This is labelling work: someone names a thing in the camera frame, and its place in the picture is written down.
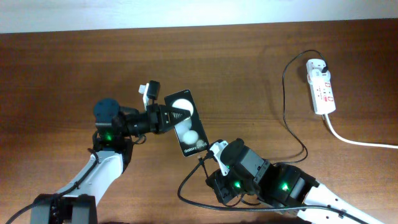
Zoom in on black Samsung flip phone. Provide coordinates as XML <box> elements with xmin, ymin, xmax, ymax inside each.
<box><xmin>164</xmin><ymin>90</ymin><xmax>209</xmax><ymax>157</ymax></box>

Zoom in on black USB charging cable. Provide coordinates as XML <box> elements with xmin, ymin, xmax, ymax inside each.
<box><xmin>196</xmin><ymin>49</ymin><xmax>329</xmax><ymax>180</ymax></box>

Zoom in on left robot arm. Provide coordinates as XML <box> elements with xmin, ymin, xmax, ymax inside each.
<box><xmin>30</xmin><ymin>98</ymin><xmax>191</xmax><ymax>223</ymax></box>

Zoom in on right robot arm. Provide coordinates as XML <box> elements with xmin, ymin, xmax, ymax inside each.
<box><xmin>206</xmin><ymin>139</ymin><xmax>378</xmax><ymax>223</ymax></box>

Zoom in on white USB charger adapter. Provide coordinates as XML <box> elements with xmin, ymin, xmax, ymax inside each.
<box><xmin>306</xmin><ymin>58</ymin><xmax>331</xmax><ymax>85</ymax></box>

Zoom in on white power strip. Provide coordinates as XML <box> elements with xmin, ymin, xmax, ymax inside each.
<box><xmin>307</xmin><ymin>74</ymin><xmax>336</xmax><ymax>115</ymax></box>

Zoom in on left camera black cable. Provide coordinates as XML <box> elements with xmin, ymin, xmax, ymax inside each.
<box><xmin>4</xmin><ymin>147</ymin><xmax>100</xmax><ymax>224</ymax></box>

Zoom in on white power strip cord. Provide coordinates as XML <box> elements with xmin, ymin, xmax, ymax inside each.
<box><xmin>322</xmin><ymin>113</ymin><xmax>398</xmax><ymax>149</ymax></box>

